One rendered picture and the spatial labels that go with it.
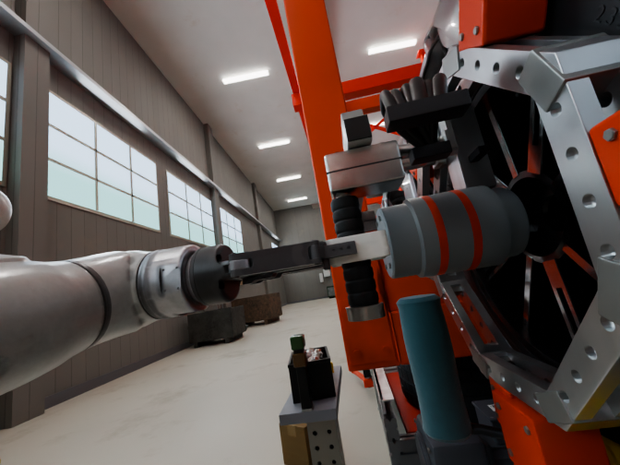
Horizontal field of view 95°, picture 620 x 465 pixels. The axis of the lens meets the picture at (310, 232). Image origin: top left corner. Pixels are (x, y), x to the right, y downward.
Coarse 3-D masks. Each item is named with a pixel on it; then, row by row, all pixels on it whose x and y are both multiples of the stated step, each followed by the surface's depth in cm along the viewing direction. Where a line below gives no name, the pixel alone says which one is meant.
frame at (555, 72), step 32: (448, 64) 44; (480, 64) 37; (512, 64) 31; (544, 64) 26; (576, 64) 25; (608, 64) 24; (544, 96) 27; (576, 96) 24; (608, 96) 26; (576, 128) 25; (576, 160) 25; (576, 192) 26; (608, 192) 23; (608, 224) 23; (608, 256) 24; (448, 288) 68; (608, 288) 24; (480, 320) 61; (608, 320) 26; (480, 352) 55; (512, 352) 52; (576, 352) 30; (608, 352) 26; (512, 384) 44; (544, 384) 38; (576, 384) 30; (608, 384) 27; (544, 416) 37; (576, 416) 31; (608, 416) 31
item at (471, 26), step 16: (464, 0) 38; (480, 0) 34; (496, 0) 34; (512, 0) 34; (528, 0) 33; (544, 0) 33; (464, 16) 38; (480, 16) 35; (496, 16) 34; (512, 16) 34; (528, 16) 34; (544, 16) 34; (464, 32) 39; (480, 32) 35; (496, 32) 35; (512, 32) 35; (528, 32) 35; (464, 48) 40
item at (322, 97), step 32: (288, 0) 115; (320, 0) 113; (320, 32) 110; (320, 64) 108; (320, 96) 106; (320, 128) 103; (320, 160) 101; (320, 192) 99; (384, 288) 91; (384, 320) 89; (352, 352) 88; (384, 352) 87
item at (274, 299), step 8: (256, 296) 821; (264, 296) 815; (272, 296) 841; (232, 304) 835; (240, 304) 829; (248, 304) 823; (256, 304) 817; (264, 304) 811; (272, 304) 829; (280, 304) 891; (248, 312) 820; (256, 312) 814; (264, 312) 809; (272, 312) 818; (280, 312) 878; (248, 320) 816; (256, 320) 810; (264, 320) 806; (272, 320) 836
